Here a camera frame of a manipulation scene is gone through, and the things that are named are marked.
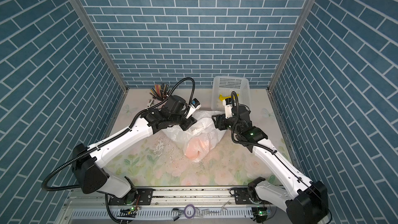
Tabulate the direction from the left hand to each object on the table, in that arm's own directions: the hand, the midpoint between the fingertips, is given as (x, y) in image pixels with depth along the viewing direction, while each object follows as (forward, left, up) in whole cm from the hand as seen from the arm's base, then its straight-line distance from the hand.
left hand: (194, 118), depth 78 cm
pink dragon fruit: (-10, -1, -15) cm, 18 cm away
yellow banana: (+27, -19, -16) cm, 37 cm away
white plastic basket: (+43, -22, -18) cm, 51 cm away
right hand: (+1, -11, +2) cm, 11 cm away
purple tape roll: (-37, +2, -22) cm, 43 cm away
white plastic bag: (-4, -5, -4) cm, 8 cm away
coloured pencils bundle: (+26, +23, -8) cm, 35 cm away
